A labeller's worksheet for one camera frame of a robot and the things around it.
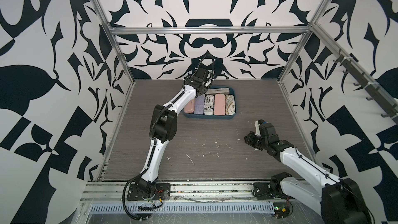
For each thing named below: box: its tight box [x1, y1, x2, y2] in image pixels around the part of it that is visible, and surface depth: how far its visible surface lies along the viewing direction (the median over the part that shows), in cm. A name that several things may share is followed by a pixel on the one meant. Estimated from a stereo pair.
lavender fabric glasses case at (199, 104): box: [193, 94, 206, 115], surface depth 100 cm
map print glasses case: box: [225, 94, 236, 116], surface depth 101 cm
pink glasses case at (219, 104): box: [213, 93, 226, 116], surface depth 101 cm
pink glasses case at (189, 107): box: [183, 97, 196, 114], surface depth 98 cm
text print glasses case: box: [203, 94, 215, 116], surface depth 101 cm
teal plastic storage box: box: [182, 85, 237, 120], surface depth 100 cm
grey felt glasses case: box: [205, 87, 230, 95], surface depth 107 cm
